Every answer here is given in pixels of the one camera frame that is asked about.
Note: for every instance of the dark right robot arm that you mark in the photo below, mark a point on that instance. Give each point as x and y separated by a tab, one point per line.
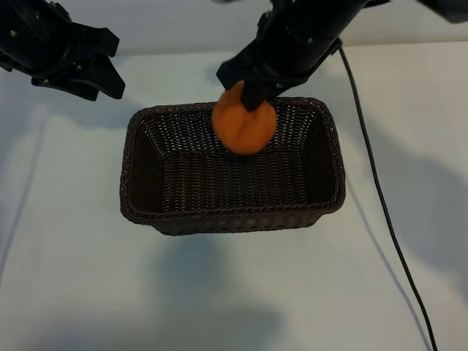
455	12

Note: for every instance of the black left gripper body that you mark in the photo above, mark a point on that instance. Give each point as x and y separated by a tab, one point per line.
33	36

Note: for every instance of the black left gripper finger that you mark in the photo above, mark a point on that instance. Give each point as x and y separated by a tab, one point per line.
91	78
97	42

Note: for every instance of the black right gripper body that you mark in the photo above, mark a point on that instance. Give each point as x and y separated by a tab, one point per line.
300	36

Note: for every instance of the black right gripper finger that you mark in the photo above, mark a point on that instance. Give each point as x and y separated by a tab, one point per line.
254	87
289	83

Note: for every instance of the dark brown woven wicker basket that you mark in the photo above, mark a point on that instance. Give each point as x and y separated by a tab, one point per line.
234	190

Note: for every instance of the orange with knobbed top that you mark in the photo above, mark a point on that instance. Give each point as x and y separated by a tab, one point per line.
237	131

